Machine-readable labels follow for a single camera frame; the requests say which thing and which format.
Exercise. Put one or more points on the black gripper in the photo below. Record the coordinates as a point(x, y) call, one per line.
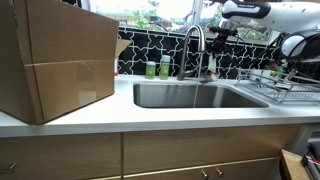
point(219, 43)

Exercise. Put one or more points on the small white cloth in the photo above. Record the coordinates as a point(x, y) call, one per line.
point(212, 64)

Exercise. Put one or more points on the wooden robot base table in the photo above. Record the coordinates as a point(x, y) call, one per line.
point(290, 167)

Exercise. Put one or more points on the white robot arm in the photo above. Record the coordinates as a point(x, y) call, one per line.
point(299, 20)

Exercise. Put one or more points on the stainless steel faucet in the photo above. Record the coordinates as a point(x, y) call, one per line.
point(195, 60)

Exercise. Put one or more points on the short green soap bottle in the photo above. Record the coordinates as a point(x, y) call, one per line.
point(150, 69)

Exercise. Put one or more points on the metal dish drying rack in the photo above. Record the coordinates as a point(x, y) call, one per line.
point(282, 89)

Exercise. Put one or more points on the stainless steel sink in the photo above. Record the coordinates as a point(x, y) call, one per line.
point(151, 95)

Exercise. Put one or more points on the wooden cabinet doors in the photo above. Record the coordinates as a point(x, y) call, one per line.
point(229, 153)

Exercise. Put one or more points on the cardboard box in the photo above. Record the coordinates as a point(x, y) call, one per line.
point(54, 58)

